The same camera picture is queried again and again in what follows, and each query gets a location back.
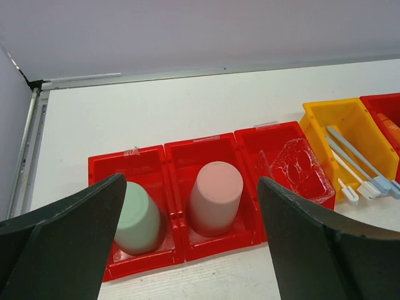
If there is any pink cup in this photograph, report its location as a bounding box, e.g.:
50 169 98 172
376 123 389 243
187 161 244 237

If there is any red toothpaste bin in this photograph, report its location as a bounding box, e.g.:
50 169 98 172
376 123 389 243
360 93 399 182

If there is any yellow bin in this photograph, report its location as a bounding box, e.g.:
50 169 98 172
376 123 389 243
299 98 399 203

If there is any white toothbrush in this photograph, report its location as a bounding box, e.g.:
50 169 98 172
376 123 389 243
337 178 359 206
332 151 381 200

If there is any left red bin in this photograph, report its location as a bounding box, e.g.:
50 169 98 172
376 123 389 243
88 145 184 282

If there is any green cup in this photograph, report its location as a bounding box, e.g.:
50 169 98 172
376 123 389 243
114 181 166 256

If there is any orange toothpaste tube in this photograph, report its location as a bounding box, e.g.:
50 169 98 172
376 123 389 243
377 113 400 144

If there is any clear textured glass holder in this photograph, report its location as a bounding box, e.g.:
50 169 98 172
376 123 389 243
255 138 336 209

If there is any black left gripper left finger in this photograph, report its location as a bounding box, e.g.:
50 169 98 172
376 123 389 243
1 173 126 299

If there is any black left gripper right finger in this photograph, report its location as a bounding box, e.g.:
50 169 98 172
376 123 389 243
257 177 399 299

